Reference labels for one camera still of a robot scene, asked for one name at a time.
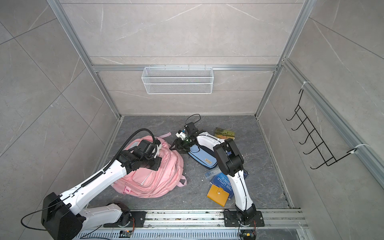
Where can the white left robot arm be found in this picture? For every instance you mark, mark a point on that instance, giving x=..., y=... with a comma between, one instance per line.
x=64, y=216

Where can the white wire mesh basket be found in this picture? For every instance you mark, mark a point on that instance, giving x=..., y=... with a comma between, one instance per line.
x=178, y=80

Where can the light blue pencil case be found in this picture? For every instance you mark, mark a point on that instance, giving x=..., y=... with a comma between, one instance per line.
x=203, y=155

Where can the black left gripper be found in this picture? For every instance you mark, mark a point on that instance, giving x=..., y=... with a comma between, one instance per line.
x=158, y=163

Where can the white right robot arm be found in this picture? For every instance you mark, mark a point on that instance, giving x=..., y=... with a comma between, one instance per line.
x=230, y=162

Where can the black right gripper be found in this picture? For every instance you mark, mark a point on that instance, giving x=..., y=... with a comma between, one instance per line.
x=177, y=142

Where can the Animal Farm book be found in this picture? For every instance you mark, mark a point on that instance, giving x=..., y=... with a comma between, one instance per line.
x=224, y=134

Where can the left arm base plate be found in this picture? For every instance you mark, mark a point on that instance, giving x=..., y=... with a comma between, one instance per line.
x=133, y=219

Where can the yellow leather wallet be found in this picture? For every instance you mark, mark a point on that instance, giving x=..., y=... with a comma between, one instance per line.
x=218, y=195

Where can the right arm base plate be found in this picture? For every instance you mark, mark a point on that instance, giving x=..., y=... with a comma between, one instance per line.
x=239, y=218

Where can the blue Little Prince book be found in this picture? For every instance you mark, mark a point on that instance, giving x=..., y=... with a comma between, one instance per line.
x=223, y=182

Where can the aluminium mounting rail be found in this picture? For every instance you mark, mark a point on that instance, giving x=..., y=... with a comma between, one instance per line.
x=215, y=219

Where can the pink student backpack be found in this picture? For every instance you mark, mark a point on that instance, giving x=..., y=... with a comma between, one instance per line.
x=146, y=183

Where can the black wire hook rack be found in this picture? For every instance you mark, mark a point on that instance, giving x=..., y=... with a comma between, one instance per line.
x=314, y=136

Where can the clear plastic ruler case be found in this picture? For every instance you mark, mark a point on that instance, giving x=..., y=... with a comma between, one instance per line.
x=212, y=172

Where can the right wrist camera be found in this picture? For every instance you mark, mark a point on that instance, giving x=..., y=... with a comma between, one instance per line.
x=181, y=135

